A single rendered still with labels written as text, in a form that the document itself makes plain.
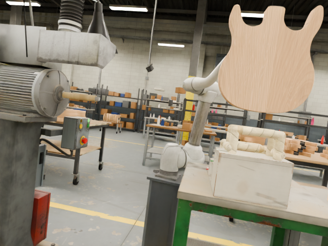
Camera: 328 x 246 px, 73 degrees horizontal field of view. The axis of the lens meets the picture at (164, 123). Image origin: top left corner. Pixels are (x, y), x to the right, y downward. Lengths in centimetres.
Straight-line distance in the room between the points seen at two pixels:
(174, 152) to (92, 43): 106
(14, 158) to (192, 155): 122
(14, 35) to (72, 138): 62
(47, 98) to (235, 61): 90
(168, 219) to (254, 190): 106
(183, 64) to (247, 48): 1151
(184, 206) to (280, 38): 74
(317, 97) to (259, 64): 1237
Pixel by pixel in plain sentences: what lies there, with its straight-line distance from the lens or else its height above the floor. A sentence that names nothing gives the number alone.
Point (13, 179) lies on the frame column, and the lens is 142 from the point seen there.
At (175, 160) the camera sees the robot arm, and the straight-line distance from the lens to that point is 180.
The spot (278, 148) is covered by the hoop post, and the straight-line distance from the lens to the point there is 93.
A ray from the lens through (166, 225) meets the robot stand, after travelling 190.
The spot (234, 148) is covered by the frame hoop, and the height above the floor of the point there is 113.
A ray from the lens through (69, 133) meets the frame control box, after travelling 150.
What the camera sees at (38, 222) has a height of 46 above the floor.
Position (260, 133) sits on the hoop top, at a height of 119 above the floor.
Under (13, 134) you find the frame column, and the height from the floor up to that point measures 102.
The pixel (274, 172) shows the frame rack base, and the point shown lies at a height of 106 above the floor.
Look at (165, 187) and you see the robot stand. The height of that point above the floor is 65.
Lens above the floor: 123
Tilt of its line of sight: 3 degrees down
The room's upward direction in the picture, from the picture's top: 7 degrees clockwise
